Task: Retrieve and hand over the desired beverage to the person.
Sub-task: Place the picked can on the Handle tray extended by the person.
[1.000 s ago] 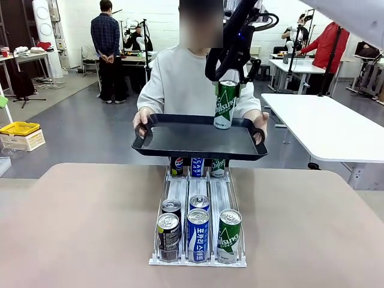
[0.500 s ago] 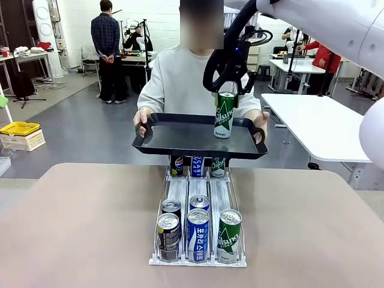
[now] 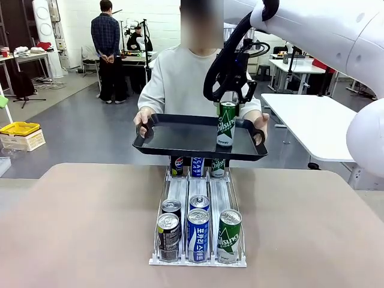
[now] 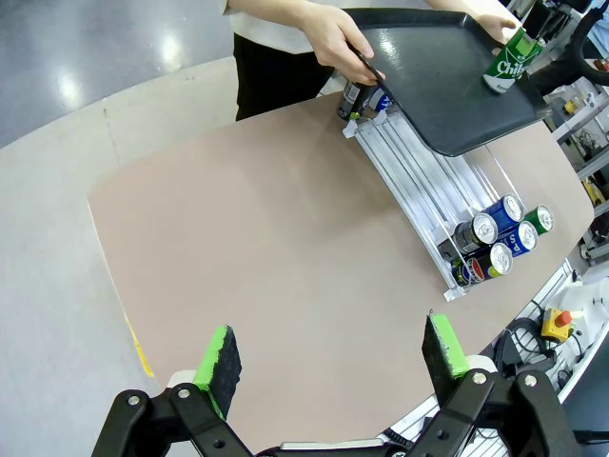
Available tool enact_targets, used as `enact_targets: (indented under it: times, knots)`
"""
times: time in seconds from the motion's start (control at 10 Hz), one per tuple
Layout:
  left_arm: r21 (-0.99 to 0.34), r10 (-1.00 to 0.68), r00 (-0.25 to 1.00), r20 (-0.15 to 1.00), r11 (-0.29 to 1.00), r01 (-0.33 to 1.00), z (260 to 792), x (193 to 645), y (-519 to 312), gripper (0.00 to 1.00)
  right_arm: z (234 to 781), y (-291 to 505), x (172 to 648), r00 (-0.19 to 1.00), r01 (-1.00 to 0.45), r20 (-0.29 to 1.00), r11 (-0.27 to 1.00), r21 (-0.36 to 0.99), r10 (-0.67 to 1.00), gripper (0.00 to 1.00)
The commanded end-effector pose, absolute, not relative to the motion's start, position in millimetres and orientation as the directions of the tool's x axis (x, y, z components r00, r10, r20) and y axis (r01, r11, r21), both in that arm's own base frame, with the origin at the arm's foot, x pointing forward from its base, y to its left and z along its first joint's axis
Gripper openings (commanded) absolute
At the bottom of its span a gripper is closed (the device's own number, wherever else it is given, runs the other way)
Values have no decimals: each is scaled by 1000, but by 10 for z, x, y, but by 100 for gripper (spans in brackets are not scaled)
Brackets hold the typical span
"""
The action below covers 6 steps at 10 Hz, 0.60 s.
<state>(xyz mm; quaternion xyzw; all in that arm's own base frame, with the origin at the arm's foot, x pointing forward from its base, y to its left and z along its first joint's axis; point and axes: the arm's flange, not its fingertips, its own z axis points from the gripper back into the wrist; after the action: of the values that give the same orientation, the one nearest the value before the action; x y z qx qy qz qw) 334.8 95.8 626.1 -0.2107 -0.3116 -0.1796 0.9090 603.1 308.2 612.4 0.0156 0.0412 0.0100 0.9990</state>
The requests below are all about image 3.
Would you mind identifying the person's left forearm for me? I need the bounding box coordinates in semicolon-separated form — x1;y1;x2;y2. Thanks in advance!
239;95;262;119

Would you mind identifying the clear plastic bowl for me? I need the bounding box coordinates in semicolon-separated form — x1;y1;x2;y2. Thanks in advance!
1;146;26;160

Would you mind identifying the cluttered white side table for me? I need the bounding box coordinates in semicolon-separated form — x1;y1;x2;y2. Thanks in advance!
0;49;55;91

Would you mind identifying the person's right hand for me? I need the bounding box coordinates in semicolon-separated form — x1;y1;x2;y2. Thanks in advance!
133;108;155;139

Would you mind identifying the person's left hand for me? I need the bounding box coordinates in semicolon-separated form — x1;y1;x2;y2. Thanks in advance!
253;112;271;142

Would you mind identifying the black Pepsi display can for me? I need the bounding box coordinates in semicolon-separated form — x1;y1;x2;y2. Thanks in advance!
170;155;184;176

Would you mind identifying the black serving tray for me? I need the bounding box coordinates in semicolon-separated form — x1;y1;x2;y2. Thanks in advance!
132;113;268;164

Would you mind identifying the green Chilsung cider can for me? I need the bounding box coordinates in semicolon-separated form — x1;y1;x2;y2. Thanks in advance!
216;101;240;148
218;209;242;264

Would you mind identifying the black stool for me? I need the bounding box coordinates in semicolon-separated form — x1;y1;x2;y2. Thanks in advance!
256;64;271;82

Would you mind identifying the yellow crate lid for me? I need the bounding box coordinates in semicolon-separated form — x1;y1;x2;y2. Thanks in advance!
0;121;41;136

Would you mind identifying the person in light sweatshirt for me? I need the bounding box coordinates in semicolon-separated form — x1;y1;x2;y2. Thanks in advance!
137;0;263;121

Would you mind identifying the green Chilsung display can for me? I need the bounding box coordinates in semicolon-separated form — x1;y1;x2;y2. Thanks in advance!
210;158;226;178

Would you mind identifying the man in dark plaid shirt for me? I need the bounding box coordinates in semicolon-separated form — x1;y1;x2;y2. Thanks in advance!
91;0;129;105

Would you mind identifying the large white table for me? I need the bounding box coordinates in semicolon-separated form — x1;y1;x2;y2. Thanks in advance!
260;92;358;164

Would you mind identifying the black tripod stand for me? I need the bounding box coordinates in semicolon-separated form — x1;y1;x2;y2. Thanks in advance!
11;53;47;109

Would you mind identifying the white standing air conditioner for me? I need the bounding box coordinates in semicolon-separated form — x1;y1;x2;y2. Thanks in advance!
32;0;65;76

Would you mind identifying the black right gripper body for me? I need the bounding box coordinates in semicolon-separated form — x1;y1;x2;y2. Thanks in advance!
223;51;251;91

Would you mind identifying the person's right forearm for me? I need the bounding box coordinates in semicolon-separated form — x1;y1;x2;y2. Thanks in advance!
137;86;164;116

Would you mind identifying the white background desk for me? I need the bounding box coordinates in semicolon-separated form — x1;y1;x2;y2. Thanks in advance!
268;58;326;94

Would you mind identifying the black camera pole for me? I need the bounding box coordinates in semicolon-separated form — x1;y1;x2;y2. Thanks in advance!
284;44;301;88

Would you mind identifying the white plastic crate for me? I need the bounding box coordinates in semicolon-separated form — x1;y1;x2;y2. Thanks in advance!
0;128;46;152

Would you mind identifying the white can dispenser rack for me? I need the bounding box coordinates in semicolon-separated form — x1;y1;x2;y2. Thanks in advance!
148;166;248;268

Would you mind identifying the seated person in black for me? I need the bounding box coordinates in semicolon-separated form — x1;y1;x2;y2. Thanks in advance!
126;26;154;52

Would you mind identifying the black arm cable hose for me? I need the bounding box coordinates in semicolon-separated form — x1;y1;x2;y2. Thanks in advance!
203;0;280;103

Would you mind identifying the blue Pocari Sweat display can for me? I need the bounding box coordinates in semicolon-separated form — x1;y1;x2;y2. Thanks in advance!
191;156;206;177

